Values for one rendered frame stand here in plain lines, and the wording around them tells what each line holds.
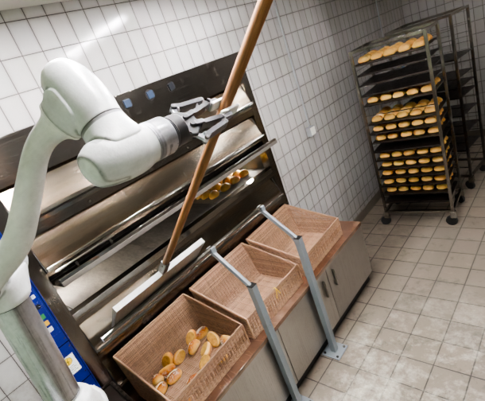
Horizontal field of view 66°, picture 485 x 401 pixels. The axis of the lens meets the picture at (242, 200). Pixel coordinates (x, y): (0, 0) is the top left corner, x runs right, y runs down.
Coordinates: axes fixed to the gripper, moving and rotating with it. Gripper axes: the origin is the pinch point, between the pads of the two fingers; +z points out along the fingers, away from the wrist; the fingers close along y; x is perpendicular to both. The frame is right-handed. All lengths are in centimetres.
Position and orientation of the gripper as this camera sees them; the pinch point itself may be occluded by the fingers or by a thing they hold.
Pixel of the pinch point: (223, 107)
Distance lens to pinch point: 102.1
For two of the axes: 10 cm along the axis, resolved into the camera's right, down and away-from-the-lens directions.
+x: 3.3, -5.8, -7.5
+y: 7.2, 6.7, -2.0
